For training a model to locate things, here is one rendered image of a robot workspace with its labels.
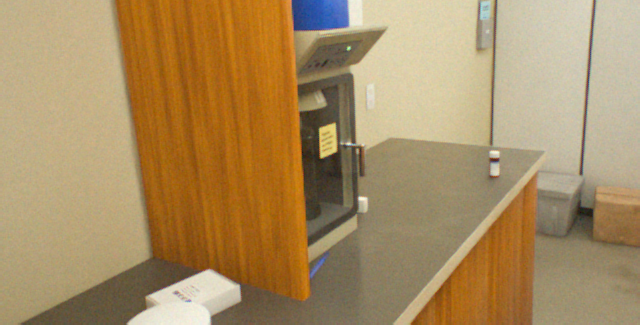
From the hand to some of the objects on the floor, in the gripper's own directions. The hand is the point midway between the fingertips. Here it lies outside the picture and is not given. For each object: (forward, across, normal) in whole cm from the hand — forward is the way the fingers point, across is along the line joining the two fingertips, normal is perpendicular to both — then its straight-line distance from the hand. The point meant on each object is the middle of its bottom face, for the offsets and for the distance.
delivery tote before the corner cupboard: (+169, -65, +194) cm, 265 cm away
